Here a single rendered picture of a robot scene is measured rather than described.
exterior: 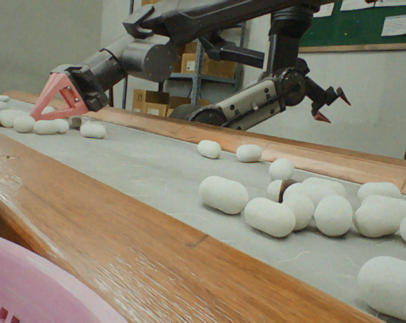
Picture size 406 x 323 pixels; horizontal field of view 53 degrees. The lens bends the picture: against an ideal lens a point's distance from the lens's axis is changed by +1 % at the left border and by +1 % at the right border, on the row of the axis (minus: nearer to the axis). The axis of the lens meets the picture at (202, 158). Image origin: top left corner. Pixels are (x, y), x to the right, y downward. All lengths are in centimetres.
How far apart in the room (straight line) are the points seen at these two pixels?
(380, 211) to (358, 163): 22
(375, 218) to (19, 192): 18
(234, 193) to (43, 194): 12
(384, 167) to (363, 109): 217
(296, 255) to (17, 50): 507
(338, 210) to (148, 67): 43
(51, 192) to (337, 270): 13
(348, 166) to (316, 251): 26
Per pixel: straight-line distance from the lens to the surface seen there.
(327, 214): 24
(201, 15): 67
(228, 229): 23
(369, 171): 46
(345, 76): 271
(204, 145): 49
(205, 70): 303
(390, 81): 256
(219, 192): 25
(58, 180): 20
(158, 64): 62
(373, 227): 25
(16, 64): 520
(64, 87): 64
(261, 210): 22
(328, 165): 48
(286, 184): 29
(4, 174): 21
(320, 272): 19
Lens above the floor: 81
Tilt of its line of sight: 8 degrees down
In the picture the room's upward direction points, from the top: 6 degrees clockwise
